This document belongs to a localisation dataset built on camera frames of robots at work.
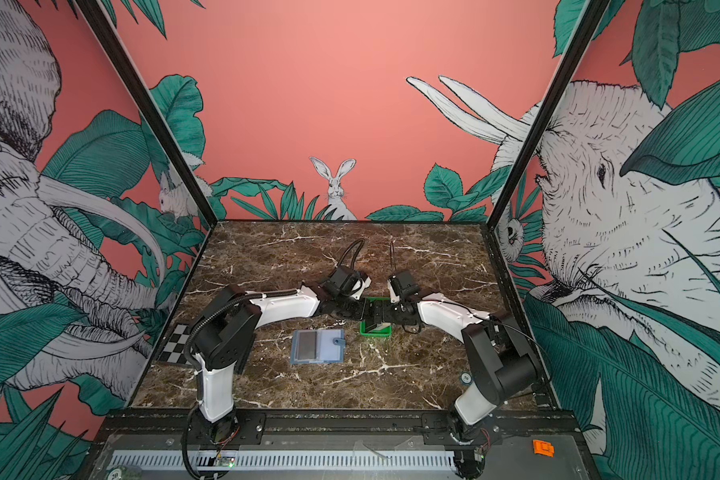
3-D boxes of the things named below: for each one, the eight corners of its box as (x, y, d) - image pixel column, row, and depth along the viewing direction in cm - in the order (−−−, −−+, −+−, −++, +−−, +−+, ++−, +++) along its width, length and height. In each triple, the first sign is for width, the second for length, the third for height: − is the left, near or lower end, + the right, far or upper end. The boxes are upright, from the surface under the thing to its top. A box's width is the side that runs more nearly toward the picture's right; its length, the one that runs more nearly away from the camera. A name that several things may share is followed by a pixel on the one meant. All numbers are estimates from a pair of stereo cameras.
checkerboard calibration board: (165, 366, 86) (157, 362, 82) (181, 330, 93) (174, 324, 90) (187, 367, 86) (180, 362, 83) (201, 330, 93) (195, 324, 90)
